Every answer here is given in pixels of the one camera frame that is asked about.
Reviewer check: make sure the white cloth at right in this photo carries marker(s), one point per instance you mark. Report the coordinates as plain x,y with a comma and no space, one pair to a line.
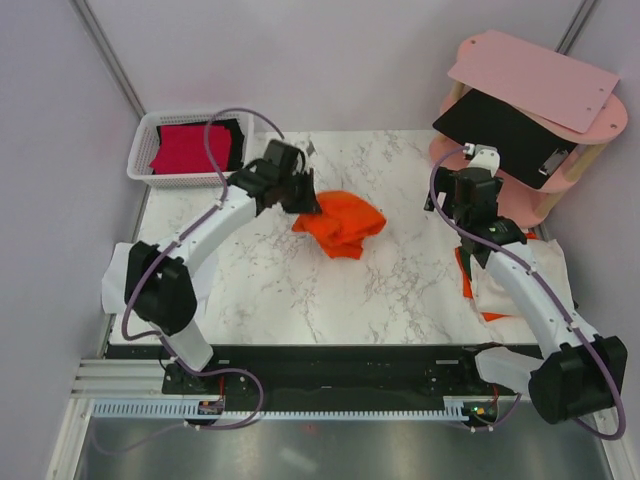
551,259

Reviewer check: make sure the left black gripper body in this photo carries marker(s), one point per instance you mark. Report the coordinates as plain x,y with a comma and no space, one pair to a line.
295,194

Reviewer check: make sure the white cloth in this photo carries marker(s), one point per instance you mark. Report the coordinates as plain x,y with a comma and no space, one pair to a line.
113,282
551,259

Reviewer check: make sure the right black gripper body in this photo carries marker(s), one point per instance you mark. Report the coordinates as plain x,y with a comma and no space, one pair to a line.
445,182

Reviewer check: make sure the black clipboard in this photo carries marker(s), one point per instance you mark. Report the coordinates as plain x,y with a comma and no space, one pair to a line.
529,152

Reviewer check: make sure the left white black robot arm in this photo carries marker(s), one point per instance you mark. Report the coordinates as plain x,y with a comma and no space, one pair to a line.
159,283

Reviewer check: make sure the loose pink board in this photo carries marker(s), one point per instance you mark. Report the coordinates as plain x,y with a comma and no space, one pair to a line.
552,86

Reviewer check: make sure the white plastic laundry basket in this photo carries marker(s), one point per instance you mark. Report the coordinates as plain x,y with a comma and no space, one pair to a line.
146,145

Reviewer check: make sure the orange t shirt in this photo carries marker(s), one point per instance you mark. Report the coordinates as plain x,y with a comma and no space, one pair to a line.
345,222

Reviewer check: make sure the aluminium rail frame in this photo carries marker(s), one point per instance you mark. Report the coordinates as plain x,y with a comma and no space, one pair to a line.
504,438

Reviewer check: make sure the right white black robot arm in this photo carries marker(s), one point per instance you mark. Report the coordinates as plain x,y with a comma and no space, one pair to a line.
580,372

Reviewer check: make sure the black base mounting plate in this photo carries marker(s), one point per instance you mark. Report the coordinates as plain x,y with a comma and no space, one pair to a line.
306,378

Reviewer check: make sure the white cloth at left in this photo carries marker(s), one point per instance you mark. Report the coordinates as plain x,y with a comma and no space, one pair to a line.
113,282

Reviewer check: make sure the white slotted cable duct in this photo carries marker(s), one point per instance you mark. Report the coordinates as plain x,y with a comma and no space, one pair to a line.
197,410

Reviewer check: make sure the magenta t shirt in basket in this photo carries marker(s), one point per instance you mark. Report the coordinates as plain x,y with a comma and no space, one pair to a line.
182,150

